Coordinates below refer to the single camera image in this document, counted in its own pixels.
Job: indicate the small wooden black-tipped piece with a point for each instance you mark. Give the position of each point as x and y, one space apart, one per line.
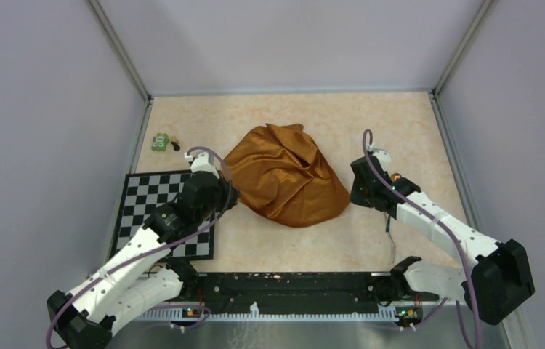
175 144

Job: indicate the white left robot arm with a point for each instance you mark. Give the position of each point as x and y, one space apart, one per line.
91 314

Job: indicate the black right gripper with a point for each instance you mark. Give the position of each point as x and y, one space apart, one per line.
356 198

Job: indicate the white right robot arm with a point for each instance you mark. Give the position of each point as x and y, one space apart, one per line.
493 278

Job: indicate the brown satin napkin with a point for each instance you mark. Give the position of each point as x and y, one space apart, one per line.
282 175

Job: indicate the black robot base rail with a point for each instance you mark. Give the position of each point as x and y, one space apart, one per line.
300 294

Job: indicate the green toy block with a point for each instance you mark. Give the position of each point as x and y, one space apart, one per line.
160 142

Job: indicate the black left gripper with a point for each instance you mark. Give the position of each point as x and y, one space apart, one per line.
224 186

